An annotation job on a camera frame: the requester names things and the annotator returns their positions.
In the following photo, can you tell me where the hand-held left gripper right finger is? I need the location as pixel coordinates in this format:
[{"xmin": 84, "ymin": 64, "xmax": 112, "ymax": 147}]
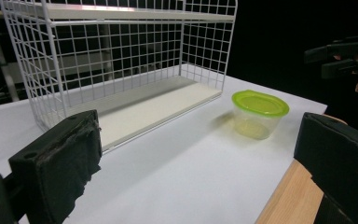
[{"xmin": 293, "ymin": 111, "xmax": 358, "ymax": 224}]

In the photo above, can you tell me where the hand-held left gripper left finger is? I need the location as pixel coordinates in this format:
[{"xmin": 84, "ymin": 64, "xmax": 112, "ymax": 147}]
[{"xmin": 7, "ymin": 109, "xmax": 103, "ymax": 224}]

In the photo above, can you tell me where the clear container with green lid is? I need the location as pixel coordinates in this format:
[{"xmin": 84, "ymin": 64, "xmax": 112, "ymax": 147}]
[{"xmin": 231, "ymin": 89, "xmax": 291, "ymax": 141}]

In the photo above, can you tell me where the white wire shelf rack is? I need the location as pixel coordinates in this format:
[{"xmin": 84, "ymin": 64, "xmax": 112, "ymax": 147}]
[{"xmin": 0, "ymin": 0, "xmax": 239, "ymax": 154}]

